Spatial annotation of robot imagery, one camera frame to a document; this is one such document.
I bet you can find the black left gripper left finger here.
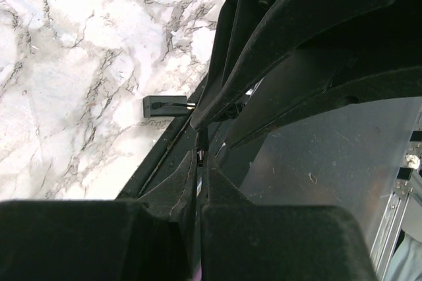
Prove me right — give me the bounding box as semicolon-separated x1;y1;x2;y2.
1;151;197;280

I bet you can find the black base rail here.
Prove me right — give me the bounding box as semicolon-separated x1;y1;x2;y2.
117;115;242;199

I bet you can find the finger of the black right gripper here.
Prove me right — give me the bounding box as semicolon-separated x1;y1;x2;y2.
226;49;421;148
191;0;422;130

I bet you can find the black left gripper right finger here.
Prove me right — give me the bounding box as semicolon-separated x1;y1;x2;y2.
200;156;377;280

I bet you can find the small black power adapter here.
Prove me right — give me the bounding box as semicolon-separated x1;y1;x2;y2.
142;94;245;170

